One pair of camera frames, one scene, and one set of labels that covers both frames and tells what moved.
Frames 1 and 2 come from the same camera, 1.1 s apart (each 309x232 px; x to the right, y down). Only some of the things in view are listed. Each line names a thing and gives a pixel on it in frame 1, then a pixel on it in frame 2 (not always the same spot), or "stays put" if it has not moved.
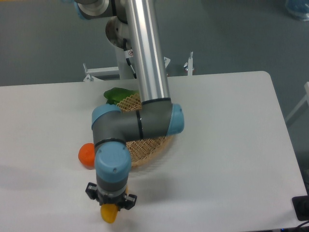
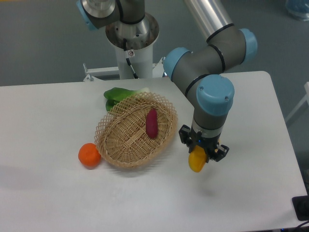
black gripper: x=117 y=197 to x=209 y=144
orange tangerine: x=86 y=154 stays put
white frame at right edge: x=301 y=102 stays put
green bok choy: x=116 y=94 stays put
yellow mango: x=109 y=211 to x=197 y=158
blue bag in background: x=298 y=8 stays put
